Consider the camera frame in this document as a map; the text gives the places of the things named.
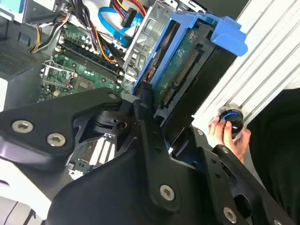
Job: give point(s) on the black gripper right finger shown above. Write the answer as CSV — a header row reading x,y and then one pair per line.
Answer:
x,y
236,178

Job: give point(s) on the hard disk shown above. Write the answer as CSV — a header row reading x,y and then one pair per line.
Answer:
x,y
185,65

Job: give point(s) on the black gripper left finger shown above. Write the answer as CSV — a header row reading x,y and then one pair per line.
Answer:
x,y
42,117

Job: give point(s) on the person's bare hand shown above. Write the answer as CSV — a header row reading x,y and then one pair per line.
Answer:
x,y
239,147

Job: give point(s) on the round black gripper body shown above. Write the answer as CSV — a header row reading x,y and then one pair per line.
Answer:
x,y
112,194

